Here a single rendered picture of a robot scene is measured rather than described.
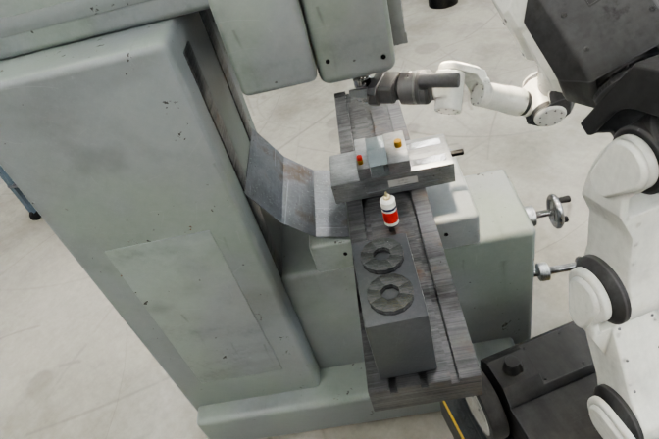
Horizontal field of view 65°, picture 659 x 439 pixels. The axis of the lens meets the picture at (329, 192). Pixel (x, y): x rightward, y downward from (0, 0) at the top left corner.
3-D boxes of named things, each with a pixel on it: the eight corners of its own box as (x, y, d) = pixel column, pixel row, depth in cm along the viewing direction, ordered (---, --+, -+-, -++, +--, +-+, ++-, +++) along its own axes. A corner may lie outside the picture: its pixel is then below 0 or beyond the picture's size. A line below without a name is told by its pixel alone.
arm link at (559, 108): (567, 82, 138) (572, 18, 120) (582, 120, 131) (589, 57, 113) (522, 93, 141) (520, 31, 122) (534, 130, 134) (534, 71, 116)
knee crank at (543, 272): (597, 260, 171) (599, 248, 167) (605, 273, 166) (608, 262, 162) (530, 271, 173) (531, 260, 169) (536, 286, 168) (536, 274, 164)
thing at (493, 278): (507, 276, 216) (506, 165, 178) (533, 343, 191) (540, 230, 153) (318, 311, 224) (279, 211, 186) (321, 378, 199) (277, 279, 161)
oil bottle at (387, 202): (397, 215, 142) (392, 185, 135) (400, 225, 139) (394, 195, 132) (383, 218, 143) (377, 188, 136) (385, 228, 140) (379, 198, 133)
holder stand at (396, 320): (416, 286, 123) (405, 227, 110) (437, 368, 106) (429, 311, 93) (366, 296, 124) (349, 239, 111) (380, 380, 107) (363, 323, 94)
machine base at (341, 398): (480, 274, 235) (479, 245, 223) (525, 400, 189) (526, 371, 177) (228, 320, 248) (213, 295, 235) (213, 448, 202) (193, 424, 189)
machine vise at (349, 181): (445, 151, 159) (442, 121, 152) (456, 181, 147) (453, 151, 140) (333, 172, 163) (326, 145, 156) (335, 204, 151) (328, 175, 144)
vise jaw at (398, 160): (403, 140, 156) (402, 129, 153) (411, 170, 144) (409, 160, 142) (383, 144, 156) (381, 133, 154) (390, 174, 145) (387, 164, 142)
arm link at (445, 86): (424, 74, 136) (468, 74, 131) (420, 115, 135) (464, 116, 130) (412, 60, 126) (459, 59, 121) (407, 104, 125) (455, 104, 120)
